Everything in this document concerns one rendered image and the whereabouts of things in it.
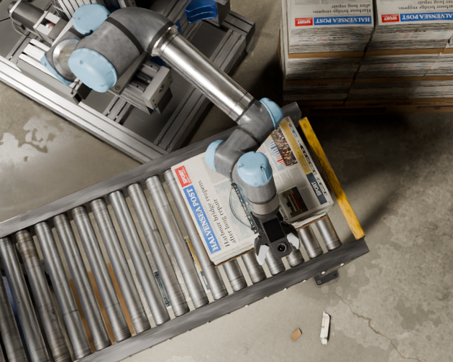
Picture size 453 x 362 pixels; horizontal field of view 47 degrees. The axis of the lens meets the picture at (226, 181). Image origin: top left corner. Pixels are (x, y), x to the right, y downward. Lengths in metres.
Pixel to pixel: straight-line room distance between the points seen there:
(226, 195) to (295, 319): 1.12
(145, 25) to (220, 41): 1.29
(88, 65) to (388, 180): 1.71
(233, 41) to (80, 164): 0.96
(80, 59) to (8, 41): 1.56
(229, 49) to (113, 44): 1.30
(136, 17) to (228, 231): 0.60
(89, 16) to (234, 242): 0.82
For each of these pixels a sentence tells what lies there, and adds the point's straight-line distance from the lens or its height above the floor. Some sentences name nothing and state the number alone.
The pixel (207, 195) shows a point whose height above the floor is 1.03.
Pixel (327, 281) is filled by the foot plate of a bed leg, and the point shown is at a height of 0.00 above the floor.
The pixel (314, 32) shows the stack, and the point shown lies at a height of 0.79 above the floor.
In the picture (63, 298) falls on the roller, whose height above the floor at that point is 0.80.
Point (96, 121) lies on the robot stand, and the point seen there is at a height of 0.23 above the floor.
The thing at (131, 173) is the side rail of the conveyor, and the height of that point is 0.80.
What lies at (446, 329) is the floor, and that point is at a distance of 2.58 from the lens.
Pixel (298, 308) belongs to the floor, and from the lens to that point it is 2.44.
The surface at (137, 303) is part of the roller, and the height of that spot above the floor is 0.80.
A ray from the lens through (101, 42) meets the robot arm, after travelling 1.28.
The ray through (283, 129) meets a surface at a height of 1.03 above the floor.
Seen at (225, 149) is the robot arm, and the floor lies 1.24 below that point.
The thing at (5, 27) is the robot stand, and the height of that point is 0.21.
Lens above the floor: 2.43
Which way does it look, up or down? 75 degrees down
